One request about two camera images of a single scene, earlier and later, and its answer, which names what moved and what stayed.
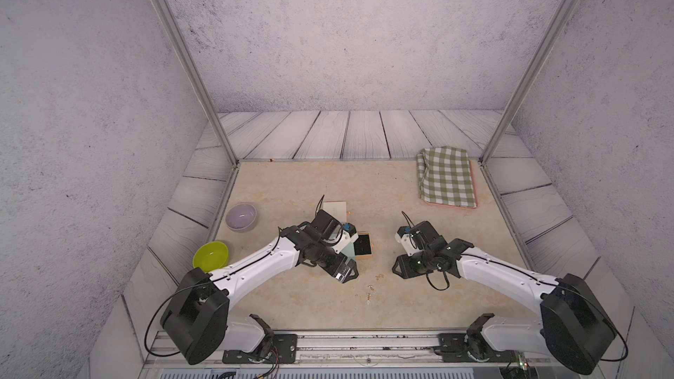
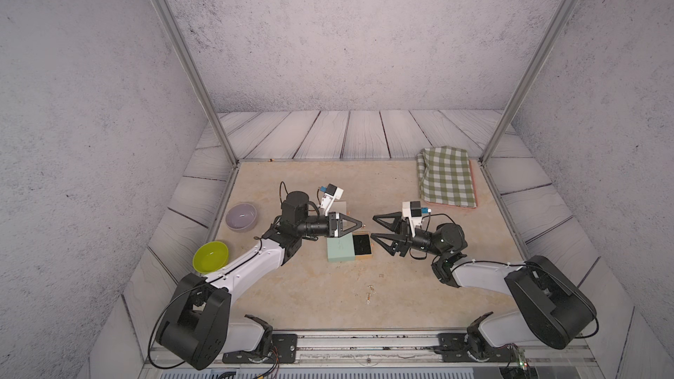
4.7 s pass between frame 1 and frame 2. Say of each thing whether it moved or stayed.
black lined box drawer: stayed
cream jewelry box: stayed
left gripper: moved
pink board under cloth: stayed
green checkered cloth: stayed
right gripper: moved
